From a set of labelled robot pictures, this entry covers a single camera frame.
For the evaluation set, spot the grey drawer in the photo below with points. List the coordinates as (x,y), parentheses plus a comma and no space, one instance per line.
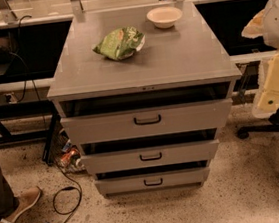
(147,122)
(148,157)
(152,181)

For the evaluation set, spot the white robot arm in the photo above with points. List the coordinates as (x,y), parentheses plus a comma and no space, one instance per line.
(266,24)

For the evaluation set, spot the grey drawer cabinet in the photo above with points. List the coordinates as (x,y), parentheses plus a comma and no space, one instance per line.
(182,65)

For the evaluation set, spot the grey top drawer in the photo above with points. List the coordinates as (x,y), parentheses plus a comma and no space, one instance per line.
(147,122)

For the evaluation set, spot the grey bottom drawer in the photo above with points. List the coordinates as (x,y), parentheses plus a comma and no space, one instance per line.
(152,181)

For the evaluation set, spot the green chip bag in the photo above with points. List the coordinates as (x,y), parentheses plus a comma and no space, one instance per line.
(121,43)

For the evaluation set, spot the orange can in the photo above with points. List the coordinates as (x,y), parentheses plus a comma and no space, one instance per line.
(70,157)

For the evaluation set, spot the white bowl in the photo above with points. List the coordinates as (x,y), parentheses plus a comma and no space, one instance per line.
(164,17)

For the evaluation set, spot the white power outlet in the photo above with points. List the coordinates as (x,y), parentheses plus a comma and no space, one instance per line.
(11,98)

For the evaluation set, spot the wire trash basket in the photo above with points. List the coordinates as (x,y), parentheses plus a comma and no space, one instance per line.
(61,144)

